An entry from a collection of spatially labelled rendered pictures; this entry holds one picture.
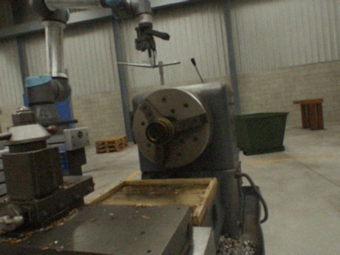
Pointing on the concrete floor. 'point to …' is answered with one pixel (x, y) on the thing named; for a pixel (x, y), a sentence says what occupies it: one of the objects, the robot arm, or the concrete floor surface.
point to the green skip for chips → (260, 132)
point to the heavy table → (311, 114)
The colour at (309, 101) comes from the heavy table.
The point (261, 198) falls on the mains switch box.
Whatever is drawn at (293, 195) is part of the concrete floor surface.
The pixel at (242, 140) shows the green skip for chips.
